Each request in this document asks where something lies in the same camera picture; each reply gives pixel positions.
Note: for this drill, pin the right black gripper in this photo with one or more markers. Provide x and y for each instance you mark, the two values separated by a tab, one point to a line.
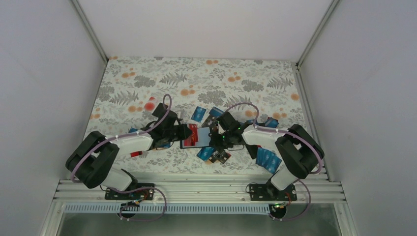
214	138

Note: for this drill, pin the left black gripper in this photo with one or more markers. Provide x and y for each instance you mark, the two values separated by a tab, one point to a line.
184	128

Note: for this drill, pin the red striped card back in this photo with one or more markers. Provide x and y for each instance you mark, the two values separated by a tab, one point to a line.
193	138

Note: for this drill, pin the black card holder wallet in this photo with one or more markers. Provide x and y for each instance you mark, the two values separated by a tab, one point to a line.
200	138

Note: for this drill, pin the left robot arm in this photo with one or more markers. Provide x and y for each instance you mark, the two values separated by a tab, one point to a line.
92	161

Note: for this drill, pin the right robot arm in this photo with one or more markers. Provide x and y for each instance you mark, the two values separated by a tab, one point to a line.
300	154

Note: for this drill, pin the black card pair front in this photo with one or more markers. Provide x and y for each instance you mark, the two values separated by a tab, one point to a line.
221	156

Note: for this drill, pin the black card right side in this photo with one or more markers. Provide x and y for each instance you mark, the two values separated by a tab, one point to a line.
252	150

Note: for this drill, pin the translucent red dot card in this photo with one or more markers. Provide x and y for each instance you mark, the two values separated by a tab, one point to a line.
151	104

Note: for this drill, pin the blue card lower centre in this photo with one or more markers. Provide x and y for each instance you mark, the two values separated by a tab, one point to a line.
205	153

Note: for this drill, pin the blue card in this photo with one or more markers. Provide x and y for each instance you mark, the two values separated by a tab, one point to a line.
205	153
198	114

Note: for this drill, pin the blue card near centre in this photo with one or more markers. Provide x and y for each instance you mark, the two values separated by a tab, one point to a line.
198	114

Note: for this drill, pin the red card left side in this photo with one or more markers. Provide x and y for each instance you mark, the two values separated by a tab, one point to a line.
136	154

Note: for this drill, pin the blue card fan right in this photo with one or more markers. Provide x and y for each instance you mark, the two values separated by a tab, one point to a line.
268	160

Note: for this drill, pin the floral patterned table mat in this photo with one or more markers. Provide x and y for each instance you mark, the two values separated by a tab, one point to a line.
249	89

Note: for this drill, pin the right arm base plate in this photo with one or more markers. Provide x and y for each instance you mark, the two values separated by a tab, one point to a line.
266	192

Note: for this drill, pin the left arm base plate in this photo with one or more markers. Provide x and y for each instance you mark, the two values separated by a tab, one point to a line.
142	191

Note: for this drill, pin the aluminium rail frame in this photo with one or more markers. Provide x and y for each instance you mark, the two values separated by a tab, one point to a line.
194	193

